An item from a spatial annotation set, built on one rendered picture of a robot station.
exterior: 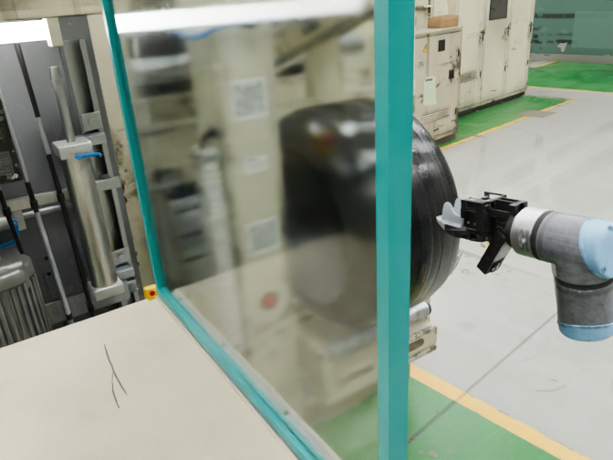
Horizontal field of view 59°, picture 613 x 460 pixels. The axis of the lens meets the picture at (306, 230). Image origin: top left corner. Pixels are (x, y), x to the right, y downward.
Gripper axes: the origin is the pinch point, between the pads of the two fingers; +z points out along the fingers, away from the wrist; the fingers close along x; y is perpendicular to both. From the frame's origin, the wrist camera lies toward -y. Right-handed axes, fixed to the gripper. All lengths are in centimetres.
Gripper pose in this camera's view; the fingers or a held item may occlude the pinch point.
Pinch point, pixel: (442, 222)
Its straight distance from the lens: 120.5
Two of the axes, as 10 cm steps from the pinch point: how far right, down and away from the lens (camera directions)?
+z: -5.4, -1.9, 8.2
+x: -8.3, 2.7, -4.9
